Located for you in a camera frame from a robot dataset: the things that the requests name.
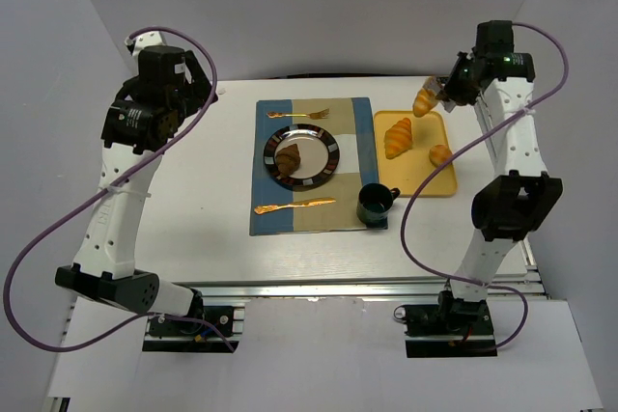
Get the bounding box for purple cable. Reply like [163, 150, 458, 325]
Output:
[393, 21, 571, 350]
[3, 26, 238, 353]

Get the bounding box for blue and tan placemat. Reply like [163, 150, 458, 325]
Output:
[249, 96, 379, 236]

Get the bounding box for golden striped bread roll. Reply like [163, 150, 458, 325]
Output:
[412, 87, 438, 118]

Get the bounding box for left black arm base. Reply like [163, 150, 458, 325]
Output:
[142, 305, 244, 354]

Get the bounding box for small round bun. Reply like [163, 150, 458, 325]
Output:
[429, 144, 453, 167]

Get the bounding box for orange striped croissant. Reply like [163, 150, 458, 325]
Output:
[384, 118, 413, 159]

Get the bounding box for gold fork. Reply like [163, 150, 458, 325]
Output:
[267, 108, 329, 120]

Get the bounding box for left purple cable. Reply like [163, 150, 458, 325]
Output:
[3, 26, 238, 353]

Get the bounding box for silver metal tongs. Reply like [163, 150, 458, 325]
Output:
[423, 76, 456, 113]

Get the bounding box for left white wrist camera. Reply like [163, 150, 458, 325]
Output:
[125, 31, 166, 60]

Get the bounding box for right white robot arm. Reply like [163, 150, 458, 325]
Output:
[438, 20, 563, 321]

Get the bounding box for brown chocolate croissant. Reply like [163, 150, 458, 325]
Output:
[275, 144, 301, 178]

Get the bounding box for striped rim ceramic plate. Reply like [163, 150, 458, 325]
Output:
[263, 124, 340, 190]

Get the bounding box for gold knife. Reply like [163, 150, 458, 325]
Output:
[253, 197, 337, 215]

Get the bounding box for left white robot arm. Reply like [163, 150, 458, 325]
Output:
[55, 45, 211, 318]

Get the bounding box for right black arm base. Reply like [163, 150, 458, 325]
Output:
[393, 304, 497, 359]

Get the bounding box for aluminium table frame rail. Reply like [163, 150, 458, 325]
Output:
[183, 279, 551, 302]

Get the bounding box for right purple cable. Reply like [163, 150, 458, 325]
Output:
[393, 21, 571, 350]

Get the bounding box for dark green mug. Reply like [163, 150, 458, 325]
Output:
[356, 183, 401, 229]

